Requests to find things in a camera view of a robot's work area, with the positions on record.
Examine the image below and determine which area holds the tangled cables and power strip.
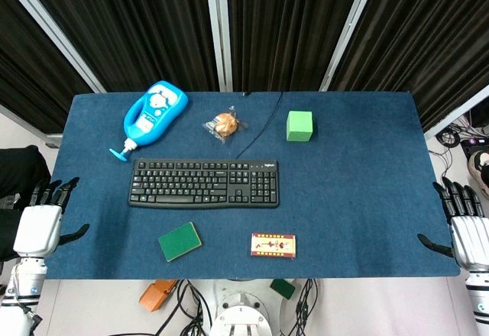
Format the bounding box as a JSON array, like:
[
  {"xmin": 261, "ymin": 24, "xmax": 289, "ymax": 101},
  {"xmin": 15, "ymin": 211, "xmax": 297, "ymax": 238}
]
[{"xmin": 435, "ymin": 112, "xmax": 489, "ymax": 153}]

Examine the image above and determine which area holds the grey metal frame post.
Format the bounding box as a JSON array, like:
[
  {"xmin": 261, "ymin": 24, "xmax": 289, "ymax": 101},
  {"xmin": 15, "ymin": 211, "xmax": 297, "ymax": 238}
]
[
  {"xmin": 0, "ymin": 0, "xmax": 107, "ymax": 94},
  {"xmin": 203, "ymin": 0, "xmax": 234, "ymax": 92},
  {"xmin": 319, "ymin": 0, "xmax": 383, "ymax": 92}
]

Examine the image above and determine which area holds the green yellow scrub sponge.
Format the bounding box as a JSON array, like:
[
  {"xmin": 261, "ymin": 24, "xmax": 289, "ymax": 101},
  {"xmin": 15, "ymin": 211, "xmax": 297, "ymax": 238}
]
[{"xmin": 157, "ymin": 221, "xmax": 202, "ymax": 263}]

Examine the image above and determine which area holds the white robot torso base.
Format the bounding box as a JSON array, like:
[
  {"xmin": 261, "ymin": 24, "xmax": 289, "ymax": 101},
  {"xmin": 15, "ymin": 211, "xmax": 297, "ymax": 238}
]
[{"xmin": 208, "ymin": 279, "xmax": 283, "ymax": 336}]

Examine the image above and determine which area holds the blue felt table mat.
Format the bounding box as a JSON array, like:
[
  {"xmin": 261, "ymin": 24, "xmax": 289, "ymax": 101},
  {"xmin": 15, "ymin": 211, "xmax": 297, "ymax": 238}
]
[{"xmin": 44, "ymin": 91, "xmax": 461, "ymax": 280}]

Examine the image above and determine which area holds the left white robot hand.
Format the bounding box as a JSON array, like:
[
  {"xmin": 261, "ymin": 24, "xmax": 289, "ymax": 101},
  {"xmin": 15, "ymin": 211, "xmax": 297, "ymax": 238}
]
[{"xmin": 13, "ymin": 176, "xmax": 90, "ymax": 258}]

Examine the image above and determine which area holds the wrapped pastry in clear bag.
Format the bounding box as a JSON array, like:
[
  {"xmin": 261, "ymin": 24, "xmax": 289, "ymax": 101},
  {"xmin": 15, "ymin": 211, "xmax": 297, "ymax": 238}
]
[{"xmin": 202, "ymin": 105, "xmax": 249, "ymax": 145}]

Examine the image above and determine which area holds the black keyboard cable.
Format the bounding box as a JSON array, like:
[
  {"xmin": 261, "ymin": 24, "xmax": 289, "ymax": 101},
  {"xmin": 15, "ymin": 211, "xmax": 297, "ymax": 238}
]
[{"xmin": 235, "ymin": 91, "xmax": 284, "ymax": 160}]

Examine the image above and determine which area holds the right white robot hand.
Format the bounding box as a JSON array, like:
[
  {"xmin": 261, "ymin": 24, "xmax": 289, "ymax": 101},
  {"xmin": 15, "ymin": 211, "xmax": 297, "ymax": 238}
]
[{"xmin": 417, "ymin": 177, "xmax": 489, "ymax": 272}]

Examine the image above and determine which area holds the black pleated curtain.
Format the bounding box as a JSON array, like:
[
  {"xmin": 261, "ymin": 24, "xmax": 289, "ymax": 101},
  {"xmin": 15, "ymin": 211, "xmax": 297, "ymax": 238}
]
[{"xmin": 0, "ymin": 0, "xmax": 489, "ymax": 134}]

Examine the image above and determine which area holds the blue cartoon pump bottle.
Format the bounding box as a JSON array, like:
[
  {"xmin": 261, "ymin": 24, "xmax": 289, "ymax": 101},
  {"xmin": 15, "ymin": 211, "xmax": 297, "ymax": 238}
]
[{"xmin": 108, "ymin": 80, "xmax": 189, "ymax": 163}]

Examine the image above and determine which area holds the green sponge on floor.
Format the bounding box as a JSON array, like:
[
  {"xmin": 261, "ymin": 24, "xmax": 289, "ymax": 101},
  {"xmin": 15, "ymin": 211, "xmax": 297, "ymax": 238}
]
[{"xmin": 269, "ymin": 279, "xmax": 297, "ymax": 301}]

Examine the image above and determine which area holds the green foam cube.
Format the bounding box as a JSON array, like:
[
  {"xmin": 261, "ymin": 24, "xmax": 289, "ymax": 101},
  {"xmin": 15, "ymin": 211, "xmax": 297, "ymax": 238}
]
[{"xmin": 285, "ymin": 110, "xmax": 313, "ymax": 142}]

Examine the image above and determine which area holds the black computer keyboard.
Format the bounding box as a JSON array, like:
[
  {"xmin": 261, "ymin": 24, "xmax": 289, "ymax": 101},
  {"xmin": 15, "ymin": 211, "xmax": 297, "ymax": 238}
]
[{"xmin": 128, "ymin": 159, "xmax": 280, "ymax": 210}]

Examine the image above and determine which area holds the black floor cable bundle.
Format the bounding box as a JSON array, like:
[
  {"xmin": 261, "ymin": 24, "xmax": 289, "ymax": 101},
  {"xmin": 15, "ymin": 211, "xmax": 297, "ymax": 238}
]
[{"xmin": 121, "ymin": 279, "xmax": 213, "ymax": 336}]

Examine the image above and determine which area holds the orange box on floor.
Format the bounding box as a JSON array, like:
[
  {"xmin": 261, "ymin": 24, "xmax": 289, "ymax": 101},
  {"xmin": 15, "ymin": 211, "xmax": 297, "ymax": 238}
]
[{"xmin": 138, "ymin": 279, "xmax": 179, "ymax": 313}]

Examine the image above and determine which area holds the black white sneaker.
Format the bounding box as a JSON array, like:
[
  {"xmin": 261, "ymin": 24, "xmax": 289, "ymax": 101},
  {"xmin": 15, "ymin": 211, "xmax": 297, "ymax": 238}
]
[{"xmin": 467, "ymin": 150, "xmax": 489, "ymax": 189}]

